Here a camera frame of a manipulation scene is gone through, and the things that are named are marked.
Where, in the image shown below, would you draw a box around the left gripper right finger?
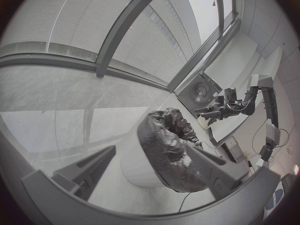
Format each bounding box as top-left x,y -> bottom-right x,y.
187,145 -> 249,200

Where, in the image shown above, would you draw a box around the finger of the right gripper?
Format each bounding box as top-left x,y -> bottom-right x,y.
201,113 -> 218,126
194,106 -> 215,113

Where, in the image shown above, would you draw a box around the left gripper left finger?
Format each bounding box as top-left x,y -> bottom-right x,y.
53,145 -> 117,201

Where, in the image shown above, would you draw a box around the black plastic bag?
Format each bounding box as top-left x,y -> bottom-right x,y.
137,107 -> 212,193

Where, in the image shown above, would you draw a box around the white trash bin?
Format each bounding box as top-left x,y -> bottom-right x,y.
121,147 -> 165,187

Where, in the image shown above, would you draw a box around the white laundry basket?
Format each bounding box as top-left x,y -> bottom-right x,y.
196,116 -> 212,130

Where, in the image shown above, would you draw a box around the grey washing machine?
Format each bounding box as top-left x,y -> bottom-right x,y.
177,72 -> 223,119

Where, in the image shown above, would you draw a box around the window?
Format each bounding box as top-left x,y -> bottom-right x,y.
0,0 -> 242,94

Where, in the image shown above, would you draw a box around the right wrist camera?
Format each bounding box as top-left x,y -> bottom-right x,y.
216,87 -> 243,105

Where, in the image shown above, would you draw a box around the black cable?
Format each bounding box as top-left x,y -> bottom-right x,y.
251,123 -> 290,162
178,141 -> 219,213

